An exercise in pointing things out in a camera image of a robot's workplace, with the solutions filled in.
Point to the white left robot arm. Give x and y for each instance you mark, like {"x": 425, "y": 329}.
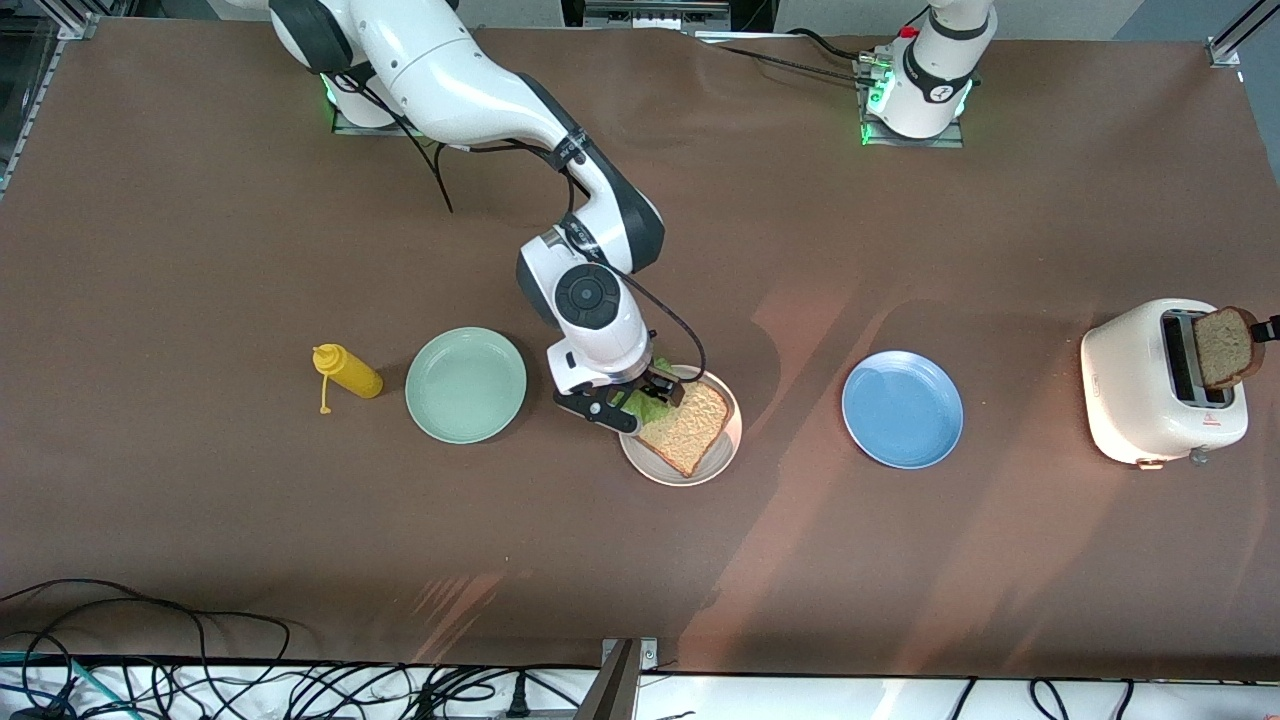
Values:
{"x": 935, "y": 70}

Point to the black power plug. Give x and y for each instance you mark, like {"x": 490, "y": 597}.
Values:
{"x": 518, "y": 700}

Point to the blue plate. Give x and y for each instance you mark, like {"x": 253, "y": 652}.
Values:
{"x": 900, "y": 410}

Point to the green lettuce leaf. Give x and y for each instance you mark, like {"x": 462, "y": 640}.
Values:
{"x": 640, "y": 405}

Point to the brown bread slice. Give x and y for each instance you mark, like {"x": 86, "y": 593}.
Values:
{"x": 690, "y": 430}
{"x": 1225, "y": 348}

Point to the yellow mustard squeeze bottle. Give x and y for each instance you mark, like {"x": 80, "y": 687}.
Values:
{"x": 355, "y": 375}

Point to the mint green plate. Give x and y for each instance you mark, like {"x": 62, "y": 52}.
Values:
{"x": 465, "y": 385}

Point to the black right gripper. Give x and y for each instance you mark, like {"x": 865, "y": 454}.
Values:
{"x": 655, "y": 383}

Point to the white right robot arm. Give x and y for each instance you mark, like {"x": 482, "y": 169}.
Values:
{"x": 450, "y": 80}

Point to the beige plate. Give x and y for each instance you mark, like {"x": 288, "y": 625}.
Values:
{"x": 728, "y": 450}

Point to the white toaster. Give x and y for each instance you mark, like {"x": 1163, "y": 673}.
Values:
{"x": 1125, "y": 390}

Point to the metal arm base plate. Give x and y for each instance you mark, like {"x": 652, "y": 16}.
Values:
{"x": 350, "y": 125}
{"x": 945, "y": 143}

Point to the aluminium frame profile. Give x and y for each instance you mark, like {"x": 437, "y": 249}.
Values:
{"x": 1222, "y": 50}
{"x": 75, "y": 25}

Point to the black equipment box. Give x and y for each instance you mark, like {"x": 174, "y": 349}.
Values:
{"x": 600, "y": 12}

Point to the grey metal frame bracket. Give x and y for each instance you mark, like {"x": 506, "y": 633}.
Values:
{"x": 615, "y": 690}

